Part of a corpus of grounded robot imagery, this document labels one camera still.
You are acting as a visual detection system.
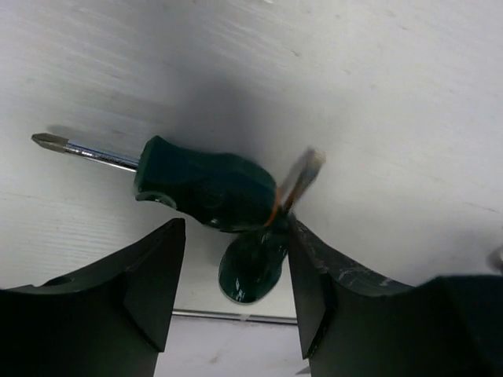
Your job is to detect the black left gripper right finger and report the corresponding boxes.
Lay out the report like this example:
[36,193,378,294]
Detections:
[288,218,411,358]

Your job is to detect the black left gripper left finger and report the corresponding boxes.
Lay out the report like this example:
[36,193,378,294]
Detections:
[37,218,185,352]

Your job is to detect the green Phillips stubby screwdriver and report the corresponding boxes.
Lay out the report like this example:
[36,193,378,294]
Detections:
[31,133,281,233]

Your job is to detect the green flathead stubby screwdriver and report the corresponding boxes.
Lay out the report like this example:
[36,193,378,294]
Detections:
[218,148,326,305]

